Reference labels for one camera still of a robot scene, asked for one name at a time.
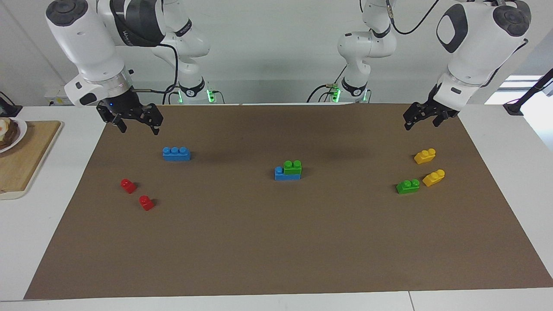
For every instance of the white wall socket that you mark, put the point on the white wall socket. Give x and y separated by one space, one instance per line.
56 97

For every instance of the black clamp stand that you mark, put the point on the black clamp stand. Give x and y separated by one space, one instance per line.
516 106

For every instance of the sandwich with egg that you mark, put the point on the sandwich with egg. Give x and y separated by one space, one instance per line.
6 131

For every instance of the black desk clamp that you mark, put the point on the black desk clamp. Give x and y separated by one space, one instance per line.
8 109

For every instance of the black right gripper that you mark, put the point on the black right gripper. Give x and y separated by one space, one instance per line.
125 106

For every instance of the brown paper mat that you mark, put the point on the brown paper mat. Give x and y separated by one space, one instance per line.
276 242

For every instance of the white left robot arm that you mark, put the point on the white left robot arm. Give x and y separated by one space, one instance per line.
475 43

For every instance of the green two-stud block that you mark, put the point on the green two-stud block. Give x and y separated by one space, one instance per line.
408 187
293 167

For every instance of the blue three-stud block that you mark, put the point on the blue three-stud block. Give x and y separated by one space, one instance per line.
279 175
176 154

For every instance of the wooden cutting board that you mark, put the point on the wooden cutting board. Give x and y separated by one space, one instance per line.
26 164

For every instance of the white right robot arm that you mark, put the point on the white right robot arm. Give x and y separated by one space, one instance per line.
86 39

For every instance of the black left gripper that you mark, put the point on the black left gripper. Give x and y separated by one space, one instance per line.
436 108

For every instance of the white plate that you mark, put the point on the white plate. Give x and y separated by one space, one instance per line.
21 129

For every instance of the yellow two-stud block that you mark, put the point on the yellow two-stud block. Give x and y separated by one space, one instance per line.
424 157
433 178

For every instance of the red single-stud block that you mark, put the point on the red single-stud block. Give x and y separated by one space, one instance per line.
128 186
146 203

